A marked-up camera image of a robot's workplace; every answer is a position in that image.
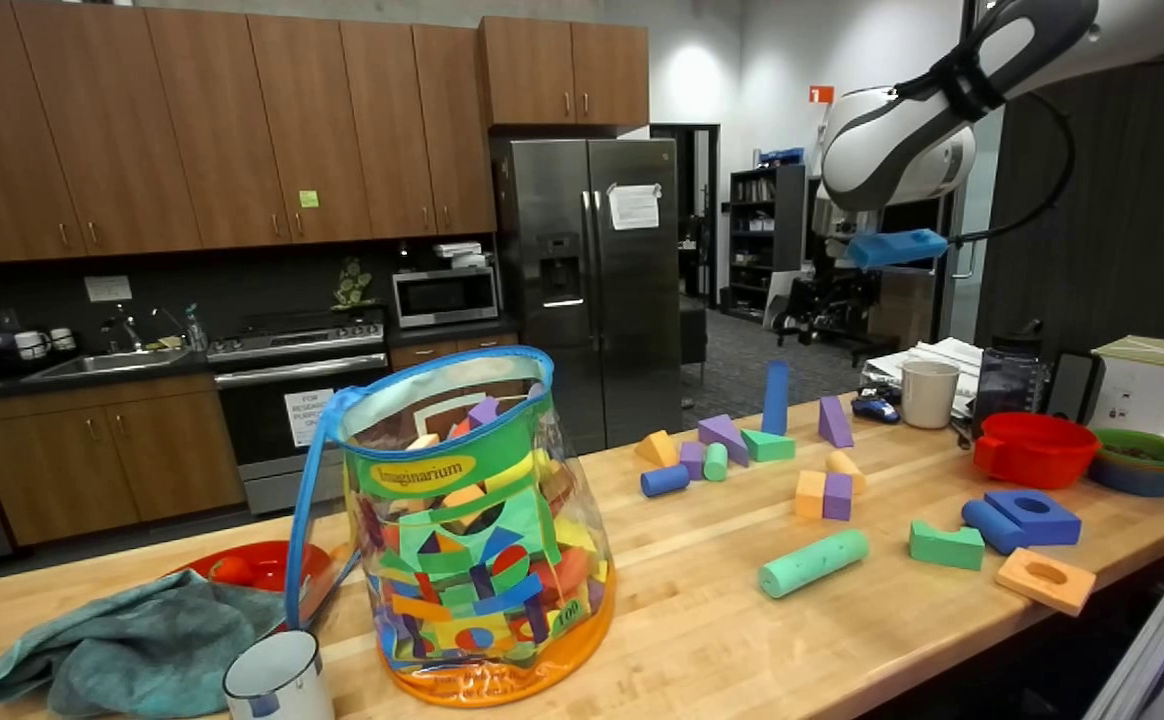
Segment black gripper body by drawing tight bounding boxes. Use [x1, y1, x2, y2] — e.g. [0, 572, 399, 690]
[848, 227, 949, 267]

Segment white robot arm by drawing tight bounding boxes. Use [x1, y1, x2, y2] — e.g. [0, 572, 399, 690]
[819, 0, 1096, 267]

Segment clear bag of blocks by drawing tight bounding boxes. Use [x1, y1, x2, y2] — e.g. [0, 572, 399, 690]
[287, 345, 617, 708]

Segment white cup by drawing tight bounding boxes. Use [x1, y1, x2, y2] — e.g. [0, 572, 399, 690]
[902, 358, 962, 430]

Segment purple foam wedge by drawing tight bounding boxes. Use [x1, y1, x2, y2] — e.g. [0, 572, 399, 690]
[819, 394, 854, 447]

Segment green foam trapezoid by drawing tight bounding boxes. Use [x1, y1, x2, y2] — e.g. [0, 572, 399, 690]
[742, 427, 797, 462]

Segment purple foam cube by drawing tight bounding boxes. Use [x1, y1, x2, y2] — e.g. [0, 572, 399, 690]
[826, 473, 855, 520]

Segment red bowl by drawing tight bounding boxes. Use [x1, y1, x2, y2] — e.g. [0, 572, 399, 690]
[973, 413, 1100, 487]

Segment small green foam cylinder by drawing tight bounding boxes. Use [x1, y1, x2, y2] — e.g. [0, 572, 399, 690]
[706, 445, 729, 485]

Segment white container green lid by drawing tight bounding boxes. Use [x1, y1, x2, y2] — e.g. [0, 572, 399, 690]
[1094, 334, 1164, 430]

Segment blue square block with hole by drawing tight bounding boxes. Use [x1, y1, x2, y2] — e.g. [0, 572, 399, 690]
[990, 487, 1082, 545]

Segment blue foam cylinder large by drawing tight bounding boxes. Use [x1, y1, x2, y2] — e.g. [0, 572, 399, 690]
[962, 501, 1026, 555]

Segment stainless steel refrigerator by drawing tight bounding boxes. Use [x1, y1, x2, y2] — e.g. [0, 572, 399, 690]
[496, 137, 681, 452]

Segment green notched foam block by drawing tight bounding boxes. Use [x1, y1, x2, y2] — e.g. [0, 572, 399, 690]
[907, 520, 983, 572]

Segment small orange foam block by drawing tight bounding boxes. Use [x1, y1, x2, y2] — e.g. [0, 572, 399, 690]
[636, 430, 681, 469]

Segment stacked green blue bowls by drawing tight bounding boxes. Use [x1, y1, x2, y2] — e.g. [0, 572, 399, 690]
[1094, 427, 1164, 495]

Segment small blue foam cylinder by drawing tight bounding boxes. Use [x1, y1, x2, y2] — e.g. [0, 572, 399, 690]
[642, 462, 691, 501]

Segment orange block with hole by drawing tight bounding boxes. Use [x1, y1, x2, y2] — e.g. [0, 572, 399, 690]
[995, 549, 1096, 615]

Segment microwave oven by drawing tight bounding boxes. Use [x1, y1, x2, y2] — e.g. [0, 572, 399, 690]
[393, 267, 501, 329]

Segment oven range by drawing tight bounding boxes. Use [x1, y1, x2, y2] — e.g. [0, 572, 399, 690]
[210, 324, 393, 515]

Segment red plate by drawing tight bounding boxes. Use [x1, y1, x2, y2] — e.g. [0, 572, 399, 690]
[194, 541, 287, 592]

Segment white enamel mug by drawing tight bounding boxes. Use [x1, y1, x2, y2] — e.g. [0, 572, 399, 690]
[224, 631, 338, 720]

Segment teal cloth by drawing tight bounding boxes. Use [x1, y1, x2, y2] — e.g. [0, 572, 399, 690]
[0, 572, 285, 716]

